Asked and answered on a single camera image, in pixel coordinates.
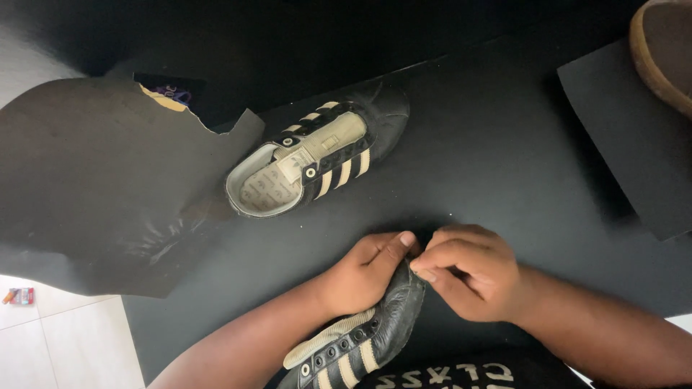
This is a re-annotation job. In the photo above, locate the rectangular black sheet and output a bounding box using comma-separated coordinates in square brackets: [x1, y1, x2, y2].
[557, 37, 692, 242]

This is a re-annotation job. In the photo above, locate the person's right hand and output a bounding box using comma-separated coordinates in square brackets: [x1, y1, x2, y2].
[409, 224, 523, 325]

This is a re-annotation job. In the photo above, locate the black striped shoe without insole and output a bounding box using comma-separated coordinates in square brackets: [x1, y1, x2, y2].
[276, 258, 428, 389]

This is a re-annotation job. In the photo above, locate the torn black sheet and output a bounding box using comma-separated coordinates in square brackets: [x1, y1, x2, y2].
[0, 76, 266, 299]

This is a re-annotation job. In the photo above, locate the small red packet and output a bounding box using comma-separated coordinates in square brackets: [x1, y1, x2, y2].
[2, 287, 35, 307]

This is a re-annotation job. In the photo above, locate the person's left hand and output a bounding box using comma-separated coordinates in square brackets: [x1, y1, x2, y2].
[319, 231, 421, 321]

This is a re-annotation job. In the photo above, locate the person's black printed shirt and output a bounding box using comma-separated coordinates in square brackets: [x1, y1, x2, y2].
[354, 348, 593, 389]

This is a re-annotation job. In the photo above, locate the black striped shoe beige insole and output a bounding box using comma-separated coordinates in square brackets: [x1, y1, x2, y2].
[224, 81, 411, 219]

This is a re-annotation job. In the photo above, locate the purple and yellow card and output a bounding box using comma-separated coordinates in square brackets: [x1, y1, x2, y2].
[133, 72, 207, 114]

